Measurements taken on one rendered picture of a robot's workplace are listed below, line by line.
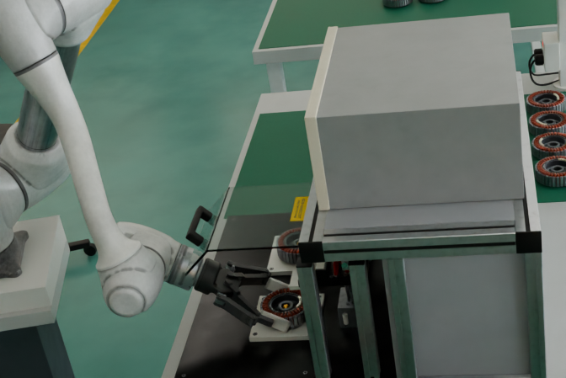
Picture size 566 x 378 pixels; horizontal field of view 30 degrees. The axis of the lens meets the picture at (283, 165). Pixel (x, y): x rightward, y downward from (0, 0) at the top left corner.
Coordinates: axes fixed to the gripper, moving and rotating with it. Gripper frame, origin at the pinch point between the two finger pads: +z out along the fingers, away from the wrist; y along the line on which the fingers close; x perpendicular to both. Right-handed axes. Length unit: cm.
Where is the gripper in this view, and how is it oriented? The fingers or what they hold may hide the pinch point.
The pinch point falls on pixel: (285, 306)
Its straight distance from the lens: 233.8
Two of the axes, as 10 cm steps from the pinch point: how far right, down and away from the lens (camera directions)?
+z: 9.2, 3.8, 0.7
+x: 3.6, -7.8, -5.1
